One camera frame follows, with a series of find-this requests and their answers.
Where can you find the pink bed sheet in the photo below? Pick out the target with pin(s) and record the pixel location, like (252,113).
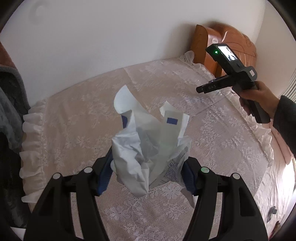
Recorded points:
(276,190)

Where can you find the white window radiator grille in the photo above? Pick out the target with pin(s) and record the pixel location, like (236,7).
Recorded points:
(290,92)

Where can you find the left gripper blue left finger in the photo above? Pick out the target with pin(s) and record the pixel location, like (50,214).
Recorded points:
(104,171)

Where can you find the wooden side panel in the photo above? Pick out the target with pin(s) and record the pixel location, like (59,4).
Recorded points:
(203,37)

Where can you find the white paper bag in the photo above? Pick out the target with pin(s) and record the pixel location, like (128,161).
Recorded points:
(148,152)

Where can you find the white lace tablecloth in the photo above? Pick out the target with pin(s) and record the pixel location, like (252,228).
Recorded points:
(70,130)

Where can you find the wooden headboard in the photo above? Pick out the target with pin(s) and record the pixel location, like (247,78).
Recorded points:
(241,45)

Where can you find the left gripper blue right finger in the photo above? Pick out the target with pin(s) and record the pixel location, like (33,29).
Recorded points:
(190,170)

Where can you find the grey hanging jacket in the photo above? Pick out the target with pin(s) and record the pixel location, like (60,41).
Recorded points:
(14,105)

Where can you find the dark sleeve forearm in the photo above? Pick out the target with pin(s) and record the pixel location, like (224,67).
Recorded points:
(284,122)

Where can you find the person right hand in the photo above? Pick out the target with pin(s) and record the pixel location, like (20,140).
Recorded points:
(263,95)

